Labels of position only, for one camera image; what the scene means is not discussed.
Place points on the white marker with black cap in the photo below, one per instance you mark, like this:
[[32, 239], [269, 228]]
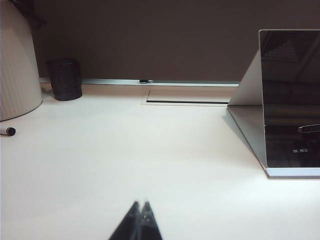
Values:
[[10, 131]]

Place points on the black cylindrical pen holder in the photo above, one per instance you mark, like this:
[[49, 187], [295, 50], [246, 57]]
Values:
[[65, 80]]

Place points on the brown desk divider panel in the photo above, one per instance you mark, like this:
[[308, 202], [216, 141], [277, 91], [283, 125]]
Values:
[[150, 37]]

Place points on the small black divider clip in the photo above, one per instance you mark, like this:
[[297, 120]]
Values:
[[144, 80]]

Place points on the cream ribbed cone-shaped vessel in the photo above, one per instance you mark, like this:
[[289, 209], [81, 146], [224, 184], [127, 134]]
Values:
[[17, 75]]

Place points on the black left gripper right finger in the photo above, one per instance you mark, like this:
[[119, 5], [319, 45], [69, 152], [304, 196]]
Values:
[[148, 225]]

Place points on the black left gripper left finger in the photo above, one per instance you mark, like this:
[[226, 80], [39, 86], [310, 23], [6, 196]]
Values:
[[131, 225]]

